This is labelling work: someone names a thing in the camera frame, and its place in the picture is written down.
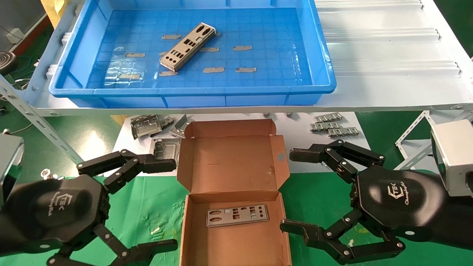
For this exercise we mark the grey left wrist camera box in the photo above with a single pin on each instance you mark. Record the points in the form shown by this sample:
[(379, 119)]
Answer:
[(9, 162)]

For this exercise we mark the square grey metal plate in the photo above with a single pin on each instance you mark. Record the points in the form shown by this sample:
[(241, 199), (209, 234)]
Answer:
[(164, 147)]

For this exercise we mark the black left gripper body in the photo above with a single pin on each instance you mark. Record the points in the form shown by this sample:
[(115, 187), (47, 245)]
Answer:
[(55, 210)]

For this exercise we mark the white perforated angle bracket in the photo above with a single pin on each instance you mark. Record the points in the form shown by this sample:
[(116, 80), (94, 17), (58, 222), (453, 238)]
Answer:
[(412, 129)]

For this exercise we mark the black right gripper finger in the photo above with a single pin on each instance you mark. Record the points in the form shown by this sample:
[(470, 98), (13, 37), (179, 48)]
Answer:
[(332, 155), (332, 240)]

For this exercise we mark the angled silver metal piece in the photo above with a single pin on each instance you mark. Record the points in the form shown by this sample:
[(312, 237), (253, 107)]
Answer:
[(181, 127)]

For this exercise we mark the clear tape patch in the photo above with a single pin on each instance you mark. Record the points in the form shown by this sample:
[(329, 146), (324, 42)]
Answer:
[(122, 70)]

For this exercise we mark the small grey metal part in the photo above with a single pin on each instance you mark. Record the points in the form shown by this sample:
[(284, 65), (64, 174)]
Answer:
[(168, 121)]

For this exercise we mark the yellow taped carton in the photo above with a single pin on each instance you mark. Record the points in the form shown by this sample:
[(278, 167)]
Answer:
[(51, 9)]

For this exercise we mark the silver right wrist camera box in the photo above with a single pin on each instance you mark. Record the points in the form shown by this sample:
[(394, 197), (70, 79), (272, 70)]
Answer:
[(454, 159)]

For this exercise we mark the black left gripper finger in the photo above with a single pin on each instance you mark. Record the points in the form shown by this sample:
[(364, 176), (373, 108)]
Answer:
[(122, 253), (125, 164)]

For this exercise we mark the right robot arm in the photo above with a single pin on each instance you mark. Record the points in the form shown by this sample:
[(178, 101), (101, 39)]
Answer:
[(460, 218)]

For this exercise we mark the perforated white shelf post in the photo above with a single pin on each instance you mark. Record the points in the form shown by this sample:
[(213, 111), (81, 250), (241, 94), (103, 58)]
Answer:
[(40, 125)]

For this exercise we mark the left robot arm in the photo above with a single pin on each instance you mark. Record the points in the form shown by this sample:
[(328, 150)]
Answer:
[(4, 229)]

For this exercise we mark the white wall box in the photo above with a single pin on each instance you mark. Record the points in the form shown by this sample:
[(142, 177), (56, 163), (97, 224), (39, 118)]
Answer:
[(14, 35)]

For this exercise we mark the stack of metal shield plates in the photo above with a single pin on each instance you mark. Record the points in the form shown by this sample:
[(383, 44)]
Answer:
[(186, 46)]

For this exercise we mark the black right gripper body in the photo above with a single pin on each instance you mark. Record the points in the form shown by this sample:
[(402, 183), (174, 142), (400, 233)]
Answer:
[(399, 201)]

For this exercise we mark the single metal shield plate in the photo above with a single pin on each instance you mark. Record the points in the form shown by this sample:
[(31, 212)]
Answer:
[(236, 216)]

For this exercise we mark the open brown cardboard box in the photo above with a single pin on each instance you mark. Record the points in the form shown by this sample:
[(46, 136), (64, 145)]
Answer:
[(229, 162)]

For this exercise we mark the green table cloth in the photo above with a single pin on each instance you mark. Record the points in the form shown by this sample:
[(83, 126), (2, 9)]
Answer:
[(155, 207)]

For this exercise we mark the blue plastic tray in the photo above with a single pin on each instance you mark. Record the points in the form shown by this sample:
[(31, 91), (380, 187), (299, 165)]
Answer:
[(273, 37)]

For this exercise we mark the white ridged profile strip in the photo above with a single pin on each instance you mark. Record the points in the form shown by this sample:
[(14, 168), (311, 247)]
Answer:
[(395, 68), (380, 35), (369, 4)]

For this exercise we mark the ridged metal connector strip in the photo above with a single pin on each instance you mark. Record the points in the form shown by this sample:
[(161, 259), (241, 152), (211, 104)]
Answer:
[(328, 117), (325, 126), (344, 132)]

